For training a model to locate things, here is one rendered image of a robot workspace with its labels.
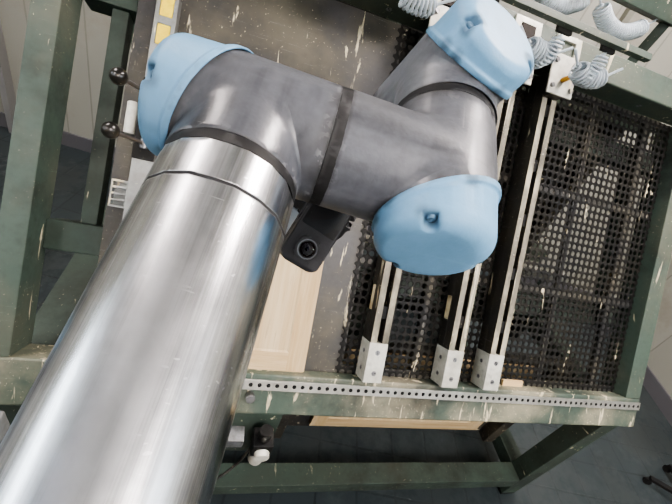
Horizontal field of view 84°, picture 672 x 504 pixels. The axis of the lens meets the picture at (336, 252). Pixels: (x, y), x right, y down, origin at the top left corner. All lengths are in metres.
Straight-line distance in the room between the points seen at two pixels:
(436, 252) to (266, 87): 0.13
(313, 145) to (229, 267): 0.09
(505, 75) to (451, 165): 0.09
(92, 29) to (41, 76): 2.37
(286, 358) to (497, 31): 1.02
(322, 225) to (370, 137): 0.19
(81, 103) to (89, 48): 0.45
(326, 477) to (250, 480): 0.32
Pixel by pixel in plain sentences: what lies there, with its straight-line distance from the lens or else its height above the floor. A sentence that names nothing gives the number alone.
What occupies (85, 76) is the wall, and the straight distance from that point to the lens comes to 3.66.
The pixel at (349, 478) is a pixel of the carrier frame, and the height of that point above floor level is 0.18.
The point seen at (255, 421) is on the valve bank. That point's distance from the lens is 1.24.
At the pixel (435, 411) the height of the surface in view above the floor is 0.84.
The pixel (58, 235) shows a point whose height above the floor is 1.11.
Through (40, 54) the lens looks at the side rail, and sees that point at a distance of 1.18.
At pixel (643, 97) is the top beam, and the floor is 1.84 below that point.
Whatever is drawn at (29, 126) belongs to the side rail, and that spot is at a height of 1.36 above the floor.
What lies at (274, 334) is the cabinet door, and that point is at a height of 0.98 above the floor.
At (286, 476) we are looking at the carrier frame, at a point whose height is 0.18.
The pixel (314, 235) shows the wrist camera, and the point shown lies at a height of 1.64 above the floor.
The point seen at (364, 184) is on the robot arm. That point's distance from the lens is 0.22.
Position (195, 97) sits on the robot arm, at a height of 1.79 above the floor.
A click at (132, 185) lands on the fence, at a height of 1.28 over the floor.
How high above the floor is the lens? 1.86
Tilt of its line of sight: 36 degrees down
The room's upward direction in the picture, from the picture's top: 22 degrees clockwise
